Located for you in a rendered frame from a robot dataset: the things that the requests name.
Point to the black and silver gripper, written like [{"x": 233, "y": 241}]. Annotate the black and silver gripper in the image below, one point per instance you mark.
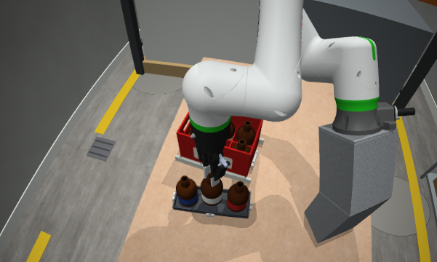
[{"x": 216, "y": 168}]

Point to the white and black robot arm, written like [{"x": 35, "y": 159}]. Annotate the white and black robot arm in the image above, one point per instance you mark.
[{"x": 214, "y": 91}]

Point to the red plastic crate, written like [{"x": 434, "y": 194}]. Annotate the red plastic crate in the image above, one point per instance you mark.
[{"x": 240, "y": 161}]

